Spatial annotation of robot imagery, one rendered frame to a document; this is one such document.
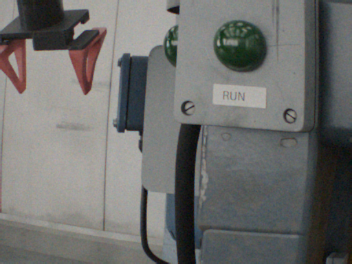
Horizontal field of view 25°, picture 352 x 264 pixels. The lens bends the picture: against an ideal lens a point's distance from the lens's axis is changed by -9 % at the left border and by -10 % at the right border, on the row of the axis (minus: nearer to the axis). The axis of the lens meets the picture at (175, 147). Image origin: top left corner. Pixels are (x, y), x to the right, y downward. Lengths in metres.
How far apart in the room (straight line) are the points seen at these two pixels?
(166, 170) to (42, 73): 5.61
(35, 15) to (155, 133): 0.20
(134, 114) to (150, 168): 0.06
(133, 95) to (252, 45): 0.53
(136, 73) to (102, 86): 5.31
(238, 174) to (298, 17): 0.11
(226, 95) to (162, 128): 0.48
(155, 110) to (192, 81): 0.48
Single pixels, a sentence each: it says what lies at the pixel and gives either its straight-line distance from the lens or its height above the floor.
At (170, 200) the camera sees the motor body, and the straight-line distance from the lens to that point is 1.00.
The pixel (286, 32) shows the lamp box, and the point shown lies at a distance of 0.45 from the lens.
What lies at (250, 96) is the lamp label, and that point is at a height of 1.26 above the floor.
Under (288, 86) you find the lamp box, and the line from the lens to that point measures 0.45.
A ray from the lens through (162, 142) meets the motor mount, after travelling 0.94.
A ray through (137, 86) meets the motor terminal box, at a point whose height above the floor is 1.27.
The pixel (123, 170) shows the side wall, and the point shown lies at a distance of 6.20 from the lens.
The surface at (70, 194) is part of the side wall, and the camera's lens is 6.41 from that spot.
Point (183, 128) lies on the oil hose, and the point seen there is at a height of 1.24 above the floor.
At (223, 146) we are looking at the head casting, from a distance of 0.51.
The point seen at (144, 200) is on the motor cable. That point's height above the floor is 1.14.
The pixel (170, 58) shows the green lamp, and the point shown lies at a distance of 0.48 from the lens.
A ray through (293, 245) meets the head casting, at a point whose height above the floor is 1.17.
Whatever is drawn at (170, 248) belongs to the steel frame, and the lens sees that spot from 5.64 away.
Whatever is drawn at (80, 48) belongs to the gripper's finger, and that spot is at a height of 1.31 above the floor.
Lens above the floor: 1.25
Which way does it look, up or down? 3 degrees down
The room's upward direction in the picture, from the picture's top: 3 degrees clockwise
